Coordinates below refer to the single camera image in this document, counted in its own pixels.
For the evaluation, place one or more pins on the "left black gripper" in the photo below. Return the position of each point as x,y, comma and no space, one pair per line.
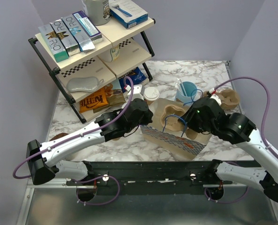
148,118

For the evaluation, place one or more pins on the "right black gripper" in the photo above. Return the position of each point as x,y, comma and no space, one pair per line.
188,116

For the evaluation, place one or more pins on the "brown cardboard cup carrier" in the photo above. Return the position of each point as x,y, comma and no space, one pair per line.
171,119

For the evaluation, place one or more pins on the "checkered paper bag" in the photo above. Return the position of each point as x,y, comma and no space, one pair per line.
182,147

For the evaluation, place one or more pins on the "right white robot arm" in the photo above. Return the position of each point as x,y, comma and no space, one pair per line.
237,129

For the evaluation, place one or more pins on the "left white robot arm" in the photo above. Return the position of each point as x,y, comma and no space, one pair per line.
46,161

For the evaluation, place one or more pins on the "brown cookie package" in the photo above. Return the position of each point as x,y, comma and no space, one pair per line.
114,95

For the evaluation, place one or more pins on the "stacked brown cup carriers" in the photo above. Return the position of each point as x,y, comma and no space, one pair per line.
230,99

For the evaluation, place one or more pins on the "blue chips bag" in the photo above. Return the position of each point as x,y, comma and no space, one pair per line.
135,74

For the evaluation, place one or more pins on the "orange snack bag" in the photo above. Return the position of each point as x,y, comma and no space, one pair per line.
95,100

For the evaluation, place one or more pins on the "black beige shelf rack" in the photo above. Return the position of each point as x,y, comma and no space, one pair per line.
134,48

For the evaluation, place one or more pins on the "white patterned mug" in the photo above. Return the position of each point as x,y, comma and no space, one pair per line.
110,55

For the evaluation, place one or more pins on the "grey sponge pad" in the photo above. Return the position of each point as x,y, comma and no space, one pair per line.
88,84

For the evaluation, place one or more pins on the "brown cookie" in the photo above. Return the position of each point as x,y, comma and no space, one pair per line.
58,136

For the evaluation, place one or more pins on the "blue silver toothpaste box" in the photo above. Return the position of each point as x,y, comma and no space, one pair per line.
80,35

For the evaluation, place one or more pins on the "teal silver toothpaste box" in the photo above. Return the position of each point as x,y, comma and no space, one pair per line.
53,42

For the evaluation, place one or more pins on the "blue razor box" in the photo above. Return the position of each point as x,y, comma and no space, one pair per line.
127,12

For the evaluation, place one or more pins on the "purple white toothpaste box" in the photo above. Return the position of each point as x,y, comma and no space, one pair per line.
94,34

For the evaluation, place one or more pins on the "grey printed mug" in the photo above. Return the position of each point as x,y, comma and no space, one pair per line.
98,11

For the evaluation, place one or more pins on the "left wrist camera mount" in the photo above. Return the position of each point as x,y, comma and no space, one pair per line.
138,91

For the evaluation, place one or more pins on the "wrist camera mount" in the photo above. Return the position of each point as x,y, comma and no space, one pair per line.
138,91
212,95

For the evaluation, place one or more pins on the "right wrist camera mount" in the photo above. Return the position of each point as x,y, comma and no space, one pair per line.
212,95

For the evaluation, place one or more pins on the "cream bag with blue handles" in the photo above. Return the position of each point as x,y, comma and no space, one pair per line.
157,108

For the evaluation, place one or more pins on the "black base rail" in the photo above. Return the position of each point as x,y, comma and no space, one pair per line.
149,178

